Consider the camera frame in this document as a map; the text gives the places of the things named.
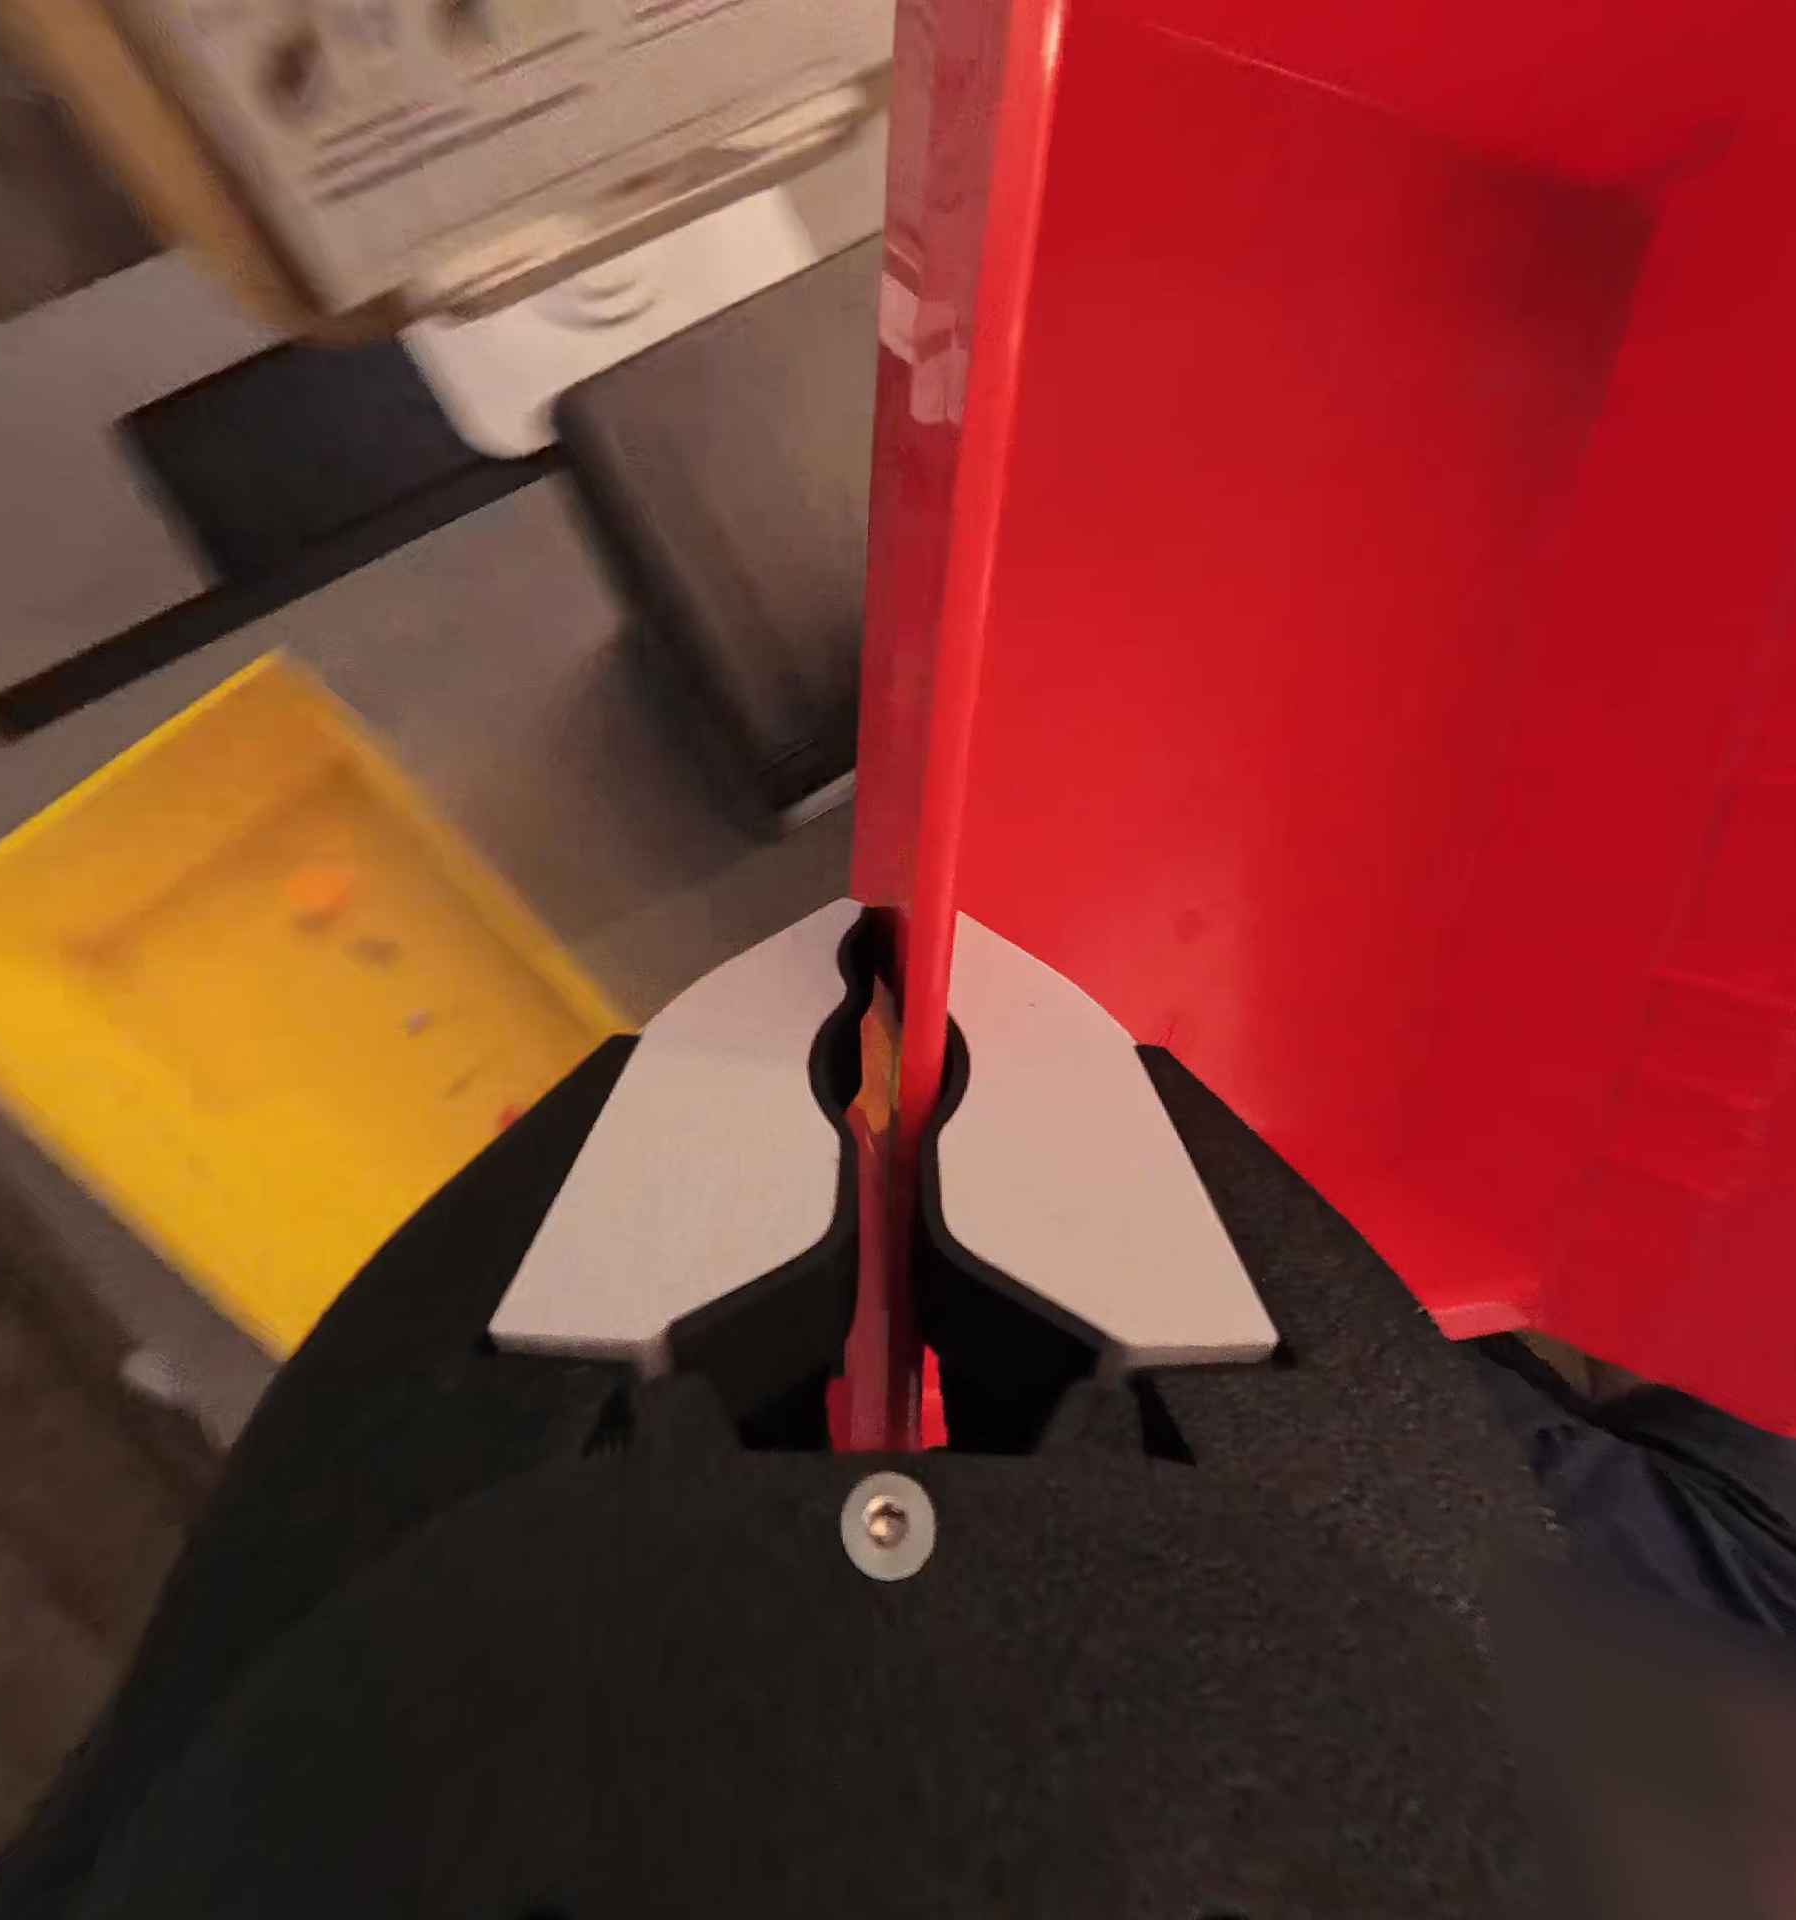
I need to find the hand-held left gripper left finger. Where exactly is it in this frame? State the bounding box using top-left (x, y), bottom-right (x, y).
top-left (495, 902), bottom-right (865, 1381)

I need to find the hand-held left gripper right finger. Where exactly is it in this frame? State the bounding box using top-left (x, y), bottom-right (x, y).
top-left (923, 916), bottom-right (1280, 1375)

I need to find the yellow plastic bin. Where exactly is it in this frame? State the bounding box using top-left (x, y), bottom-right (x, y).
top-left (0, 653), bottom-right (635, 1359)

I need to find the red plastic bin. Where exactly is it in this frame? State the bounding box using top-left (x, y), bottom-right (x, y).
top-left (834, 0), bottom-right (1796, 1457)

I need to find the black drawer cabinet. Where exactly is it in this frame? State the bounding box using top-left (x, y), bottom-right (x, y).
top-left (555, 234), bottom-right (906, 832)

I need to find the black flat desk mat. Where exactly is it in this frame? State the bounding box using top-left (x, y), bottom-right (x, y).
top-left (0, 355), bottom-right (591, 752)

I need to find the white stand base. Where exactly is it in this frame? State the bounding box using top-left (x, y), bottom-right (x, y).
top-left (397, 181), bottom-right (846, 456)

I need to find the printed instruction sheet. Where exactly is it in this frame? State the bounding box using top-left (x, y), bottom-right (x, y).
top-left (124, 0), bottom-right (906, 321)

